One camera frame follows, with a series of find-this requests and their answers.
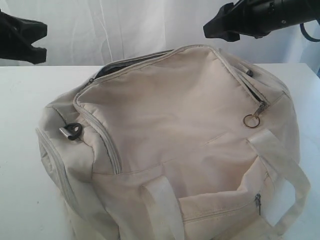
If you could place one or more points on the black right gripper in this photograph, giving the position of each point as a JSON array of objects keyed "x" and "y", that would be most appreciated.
[{"x": 260, "y": 17}]

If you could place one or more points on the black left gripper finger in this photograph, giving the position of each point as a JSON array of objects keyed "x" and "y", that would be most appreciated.
[
  {"x": 16, "y": 49},
  {"x": 28, "y": 30}
]

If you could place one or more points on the cream fabric duffel bag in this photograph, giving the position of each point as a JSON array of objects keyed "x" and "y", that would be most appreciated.
[{"x": 186, "y": 144}]

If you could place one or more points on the white curtain backdrop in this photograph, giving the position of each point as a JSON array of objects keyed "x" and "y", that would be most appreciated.
[{"x": 96, "y": 32}]

